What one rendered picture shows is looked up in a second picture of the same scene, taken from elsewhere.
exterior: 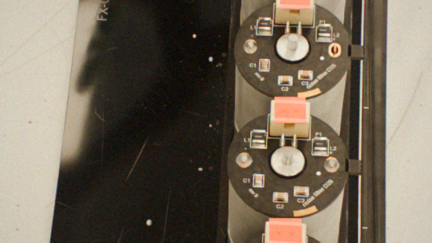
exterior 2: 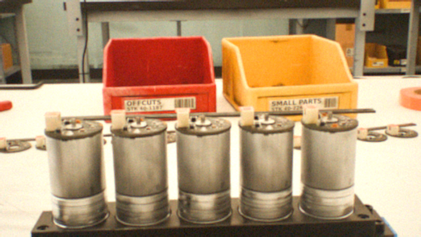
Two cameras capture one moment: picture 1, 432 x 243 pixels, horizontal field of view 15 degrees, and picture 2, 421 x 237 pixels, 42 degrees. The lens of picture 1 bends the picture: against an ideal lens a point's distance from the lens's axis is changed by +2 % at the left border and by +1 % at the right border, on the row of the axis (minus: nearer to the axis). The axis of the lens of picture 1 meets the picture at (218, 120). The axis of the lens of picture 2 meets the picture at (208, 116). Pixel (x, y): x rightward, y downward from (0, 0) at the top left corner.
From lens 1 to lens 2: 0.38 m
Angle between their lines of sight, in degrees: 80
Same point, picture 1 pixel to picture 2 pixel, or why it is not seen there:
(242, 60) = (212, 130)
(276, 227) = (309, 107)
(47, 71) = not seen: outside the picture
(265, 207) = (292, 124)
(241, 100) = (218, 159)
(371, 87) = (220, 114)
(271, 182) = (278, 124)
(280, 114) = (249, 109)
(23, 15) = not seen: outside the picture
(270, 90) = (227, 126)
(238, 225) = (285, 162)
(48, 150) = not seen: outside the picture
